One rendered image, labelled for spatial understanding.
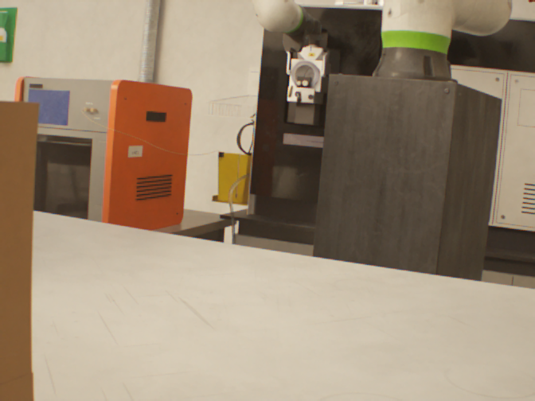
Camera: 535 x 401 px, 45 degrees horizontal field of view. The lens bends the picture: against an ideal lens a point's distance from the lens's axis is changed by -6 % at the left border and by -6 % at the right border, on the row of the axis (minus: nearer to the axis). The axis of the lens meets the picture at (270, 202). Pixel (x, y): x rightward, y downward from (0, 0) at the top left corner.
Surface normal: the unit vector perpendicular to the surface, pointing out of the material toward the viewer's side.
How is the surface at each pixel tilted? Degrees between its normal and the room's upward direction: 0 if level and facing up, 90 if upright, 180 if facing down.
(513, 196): 90
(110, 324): 0
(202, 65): 90
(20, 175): 90
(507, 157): 90
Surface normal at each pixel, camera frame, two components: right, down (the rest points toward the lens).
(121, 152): 0.93, 0.12
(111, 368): 0.08, -0.99
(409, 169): -0.55, 0.06
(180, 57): -0.36, 0.08
